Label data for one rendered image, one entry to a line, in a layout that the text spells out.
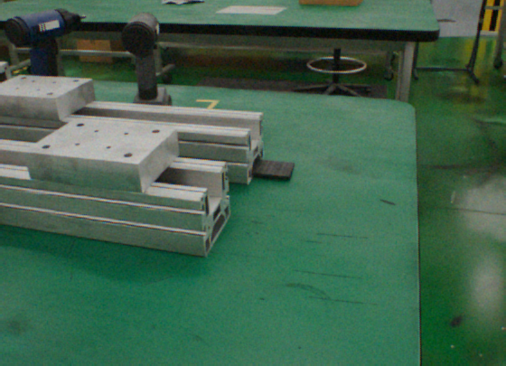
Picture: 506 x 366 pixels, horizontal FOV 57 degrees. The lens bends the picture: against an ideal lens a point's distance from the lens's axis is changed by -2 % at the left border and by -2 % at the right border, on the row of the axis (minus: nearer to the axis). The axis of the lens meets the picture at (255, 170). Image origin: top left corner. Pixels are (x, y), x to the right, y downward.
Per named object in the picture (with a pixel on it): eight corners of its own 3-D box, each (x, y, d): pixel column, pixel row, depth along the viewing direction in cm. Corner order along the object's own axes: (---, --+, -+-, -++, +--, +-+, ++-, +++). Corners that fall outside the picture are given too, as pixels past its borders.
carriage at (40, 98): (-13, 128, 84) (-24, 92, 80) (28, 107, 93) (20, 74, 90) (63, 136, 80) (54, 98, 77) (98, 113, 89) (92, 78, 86)
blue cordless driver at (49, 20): (22, 117, 105) (-4, 16, 95) (87, 92, 120) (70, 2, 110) (45, 123, 101) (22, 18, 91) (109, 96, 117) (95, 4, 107)
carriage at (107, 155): (34, 198, 61) (22, 150, 58) (82, 162, 71) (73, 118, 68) (145, 213, 57) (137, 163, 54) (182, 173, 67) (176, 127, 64)
